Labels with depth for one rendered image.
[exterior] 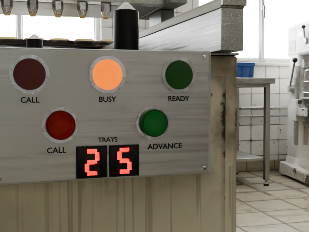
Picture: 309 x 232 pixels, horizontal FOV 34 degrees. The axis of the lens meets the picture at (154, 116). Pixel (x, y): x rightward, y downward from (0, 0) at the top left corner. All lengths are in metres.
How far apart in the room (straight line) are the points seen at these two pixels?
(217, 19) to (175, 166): 0.17
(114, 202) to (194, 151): 0.11
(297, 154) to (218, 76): 4.08
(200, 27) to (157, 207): 0.23
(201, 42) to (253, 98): 4.34
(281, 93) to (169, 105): 4.56
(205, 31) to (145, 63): 0.11
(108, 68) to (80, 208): 0.16
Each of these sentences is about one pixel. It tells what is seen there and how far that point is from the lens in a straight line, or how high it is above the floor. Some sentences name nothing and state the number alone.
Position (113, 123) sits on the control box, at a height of 0.76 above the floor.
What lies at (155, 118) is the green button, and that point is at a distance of 0.54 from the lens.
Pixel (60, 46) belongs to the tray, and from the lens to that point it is 1.24.
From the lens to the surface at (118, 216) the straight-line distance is 0.59.
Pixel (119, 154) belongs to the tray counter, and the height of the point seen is 0.73.
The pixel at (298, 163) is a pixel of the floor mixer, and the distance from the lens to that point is 4.67.
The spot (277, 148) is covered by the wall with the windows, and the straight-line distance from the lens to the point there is 5.12.
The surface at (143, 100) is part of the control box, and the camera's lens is 0.55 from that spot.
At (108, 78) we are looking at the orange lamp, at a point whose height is 0.81.
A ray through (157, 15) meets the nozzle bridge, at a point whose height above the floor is 1.01.
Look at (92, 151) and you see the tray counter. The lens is 0.54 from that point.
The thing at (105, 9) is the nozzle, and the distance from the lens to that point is 1.34.
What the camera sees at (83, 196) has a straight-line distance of 0.58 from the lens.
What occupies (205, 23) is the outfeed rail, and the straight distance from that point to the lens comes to 0.62.
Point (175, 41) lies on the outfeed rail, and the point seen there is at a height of 0.86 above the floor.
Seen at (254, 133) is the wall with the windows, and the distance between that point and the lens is 4.98.
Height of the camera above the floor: 0.80
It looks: 3 degrees down
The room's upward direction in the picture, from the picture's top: straight up
